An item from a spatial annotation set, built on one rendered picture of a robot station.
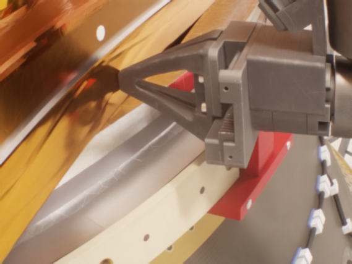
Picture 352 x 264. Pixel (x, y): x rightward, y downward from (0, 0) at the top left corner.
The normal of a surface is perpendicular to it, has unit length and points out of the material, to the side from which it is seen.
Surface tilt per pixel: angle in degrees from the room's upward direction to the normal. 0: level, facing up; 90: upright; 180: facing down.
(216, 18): 0
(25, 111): 90
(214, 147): 90
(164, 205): 90
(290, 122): 107
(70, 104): 90
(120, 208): 0
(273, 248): 62
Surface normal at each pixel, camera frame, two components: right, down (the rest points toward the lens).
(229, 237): 0.71, -0.23
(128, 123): 0.80, 0.24
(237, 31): -0.09, -0.86
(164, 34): 0.95, 0.07
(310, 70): -0.30, 0.50
